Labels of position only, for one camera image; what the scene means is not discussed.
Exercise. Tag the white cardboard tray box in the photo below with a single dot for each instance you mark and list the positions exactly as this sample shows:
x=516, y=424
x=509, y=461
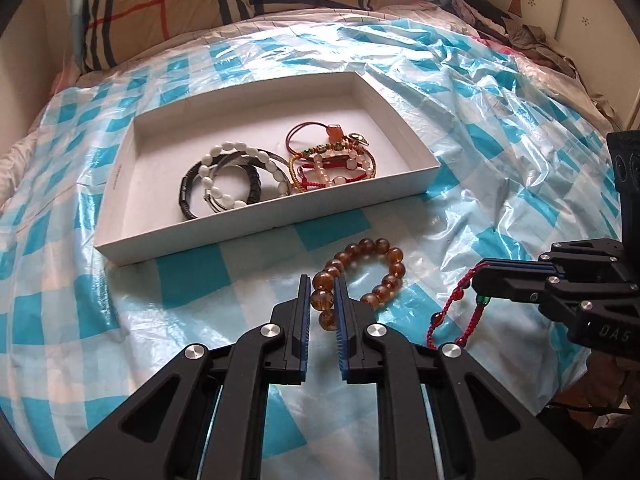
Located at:
x=165, y=175

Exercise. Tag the blue checkered plastic sheet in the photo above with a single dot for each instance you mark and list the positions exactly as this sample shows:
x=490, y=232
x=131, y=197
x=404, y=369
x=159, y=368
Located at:
x=100, y=310

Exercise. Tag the silver bangles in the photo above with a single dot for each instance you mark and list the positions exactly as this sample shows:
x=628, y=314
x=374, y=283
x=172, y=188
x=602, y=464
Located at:
x=270, y=154

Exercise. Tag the pink cloth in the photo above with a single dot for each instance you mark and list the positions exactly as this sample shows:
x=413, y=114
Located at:
x=57, y=81

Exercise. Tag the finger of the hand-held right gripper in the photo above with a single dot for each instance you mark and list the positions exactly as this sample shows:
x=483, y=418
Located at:
x=510, y=285
x=520, y=264

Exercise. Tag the person's right hand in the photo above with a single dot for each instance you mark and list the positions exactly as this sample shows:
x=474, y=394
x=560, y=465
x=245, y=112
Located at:
x=607, y=385

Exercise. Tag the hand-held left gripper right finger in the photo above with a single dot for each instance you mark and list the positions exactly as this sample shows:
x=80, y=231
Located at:
x=342, y=330

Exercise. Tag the white panel with tree decal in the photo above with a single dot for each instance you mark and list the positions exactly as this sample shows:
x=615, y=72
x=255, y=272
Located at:
x=555, y=10

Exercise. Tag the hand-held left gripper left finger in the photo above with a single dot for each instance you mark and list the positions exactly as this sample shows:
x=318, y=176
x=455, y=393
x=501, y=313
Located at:
x=301, y=330

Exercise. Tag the pile of clothes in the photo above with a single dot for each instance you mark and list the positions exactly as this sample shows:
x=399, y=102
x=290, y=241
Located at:
x=530, y=40

